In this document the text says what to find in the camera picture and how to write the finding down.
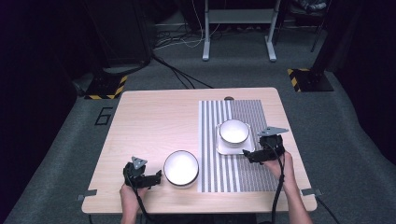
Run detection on black tripod leg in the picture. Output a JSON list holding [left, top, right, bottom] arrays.
[[310, 17, 326, 53]]

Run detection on black stand post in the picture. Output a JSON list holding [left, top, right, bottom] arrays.
[[310, 0, 353, 82]]

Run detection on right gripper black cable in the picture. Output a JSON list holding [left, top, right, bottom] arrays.
[[264, 141, 287, 224]]

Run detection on person's left hand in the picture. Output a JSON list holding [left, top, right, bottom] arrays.
[[119, 183, 149, 209]]

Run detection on black cable at table edge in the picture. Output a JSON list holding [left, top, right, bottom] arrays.
[[315, 195, 342, 224]]

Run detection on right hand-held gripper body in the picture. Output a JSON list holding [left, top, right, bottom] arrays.
[[257, 125, 290, 163]]

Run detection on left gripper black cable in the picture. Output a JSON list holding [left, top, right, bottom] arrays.
[[124, 174, 153, 224]]

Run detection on black cabinet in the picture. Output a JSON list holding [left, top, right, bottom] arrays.
[[81, 0, 157, 69]]

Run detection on black floor cable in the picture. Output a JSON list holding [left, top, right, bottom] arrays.
[[151, 53, 215, 90]]

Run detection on white floor cables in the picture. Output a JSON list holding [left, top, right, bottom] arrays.
[[153, 0, 222, 51]]

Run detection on striped grey placemat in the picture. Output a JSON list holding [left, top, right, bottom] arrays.
[[197, 99, 284, 193]]

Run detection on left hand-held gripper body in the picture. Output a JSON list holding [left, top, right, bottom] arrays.
[[122, 156, 149, 189]]

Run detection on person's right hand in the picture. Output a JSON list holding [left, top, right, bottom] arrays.
[[262, 151, 295, 188]]

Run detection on white bowl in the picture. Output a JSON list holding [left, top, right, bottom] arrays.
[[163, 149, 200, 189], [219, 119, 250, 148]]

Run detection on white rectangular tray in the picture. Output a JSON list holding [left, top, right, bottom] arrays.
[[215, 122, 256, 156]]

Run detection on black base with hazard stripes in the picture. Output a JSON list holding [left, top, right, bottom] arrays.
[[84, 74, 129, 101], [287, 68, 334, 93]]

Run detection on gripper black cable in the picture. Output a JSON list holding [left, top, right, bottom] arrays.
[[264, 141, 287, 224], [124, 174, 153, 224]]

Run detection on white metal desk frame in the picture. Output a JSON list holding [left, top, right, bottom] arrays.
[[202, 0, 282, 63]]

